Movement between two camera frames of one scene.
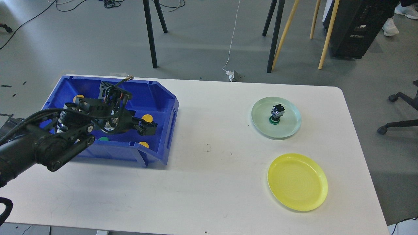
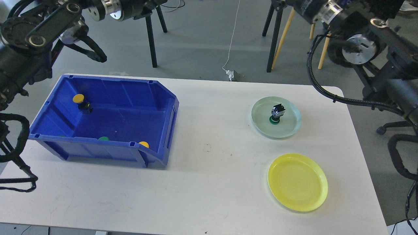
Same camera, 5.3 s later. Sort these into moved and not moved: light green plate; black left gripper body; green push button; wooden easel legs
Moved: black left gripper body
Not moved: green push button; light green plate; wooden easel legs
